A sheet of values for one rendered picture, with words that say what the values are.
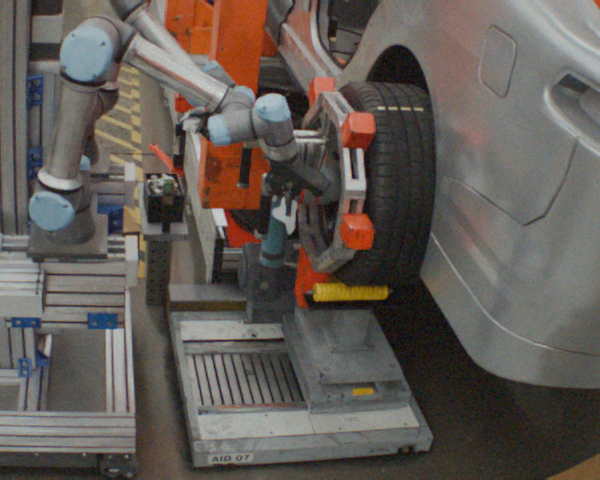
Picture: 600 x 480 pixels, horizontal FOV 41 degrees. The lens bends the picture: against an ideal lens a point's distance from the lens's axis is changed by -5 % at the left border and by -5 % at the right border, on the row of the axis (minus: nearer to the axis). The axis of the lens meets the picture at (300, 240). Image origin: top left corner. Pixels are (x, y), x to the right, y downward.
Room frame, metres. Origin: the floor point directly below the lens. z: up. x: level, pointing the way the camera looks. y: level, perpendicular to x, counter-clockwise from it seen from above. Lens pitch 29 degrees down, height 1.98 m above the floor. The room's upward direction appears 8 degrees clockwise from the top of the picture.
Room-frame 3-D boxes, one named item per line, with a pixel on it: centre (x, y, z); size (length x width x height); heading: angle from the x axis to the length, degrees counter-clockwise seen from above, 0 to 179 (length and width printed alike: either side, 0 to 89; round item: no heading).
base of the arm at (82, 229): (1.94, 0.64, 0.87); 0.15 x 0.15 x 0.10
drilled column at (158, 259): (2.88, 0.56, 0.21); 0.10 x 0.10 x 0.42; 17
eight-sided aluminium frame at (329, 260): (2.43, -0.06, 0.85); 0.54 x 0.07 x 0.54; 17
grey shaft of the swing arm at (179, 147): (3.96, 0.70, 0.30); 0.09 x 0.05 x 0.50; 17
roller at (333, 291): (2.35, -0.19, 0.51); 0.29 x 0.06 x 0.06; 107
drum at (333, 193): (2.41, 0.01, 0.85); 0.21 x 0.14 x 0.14; 107
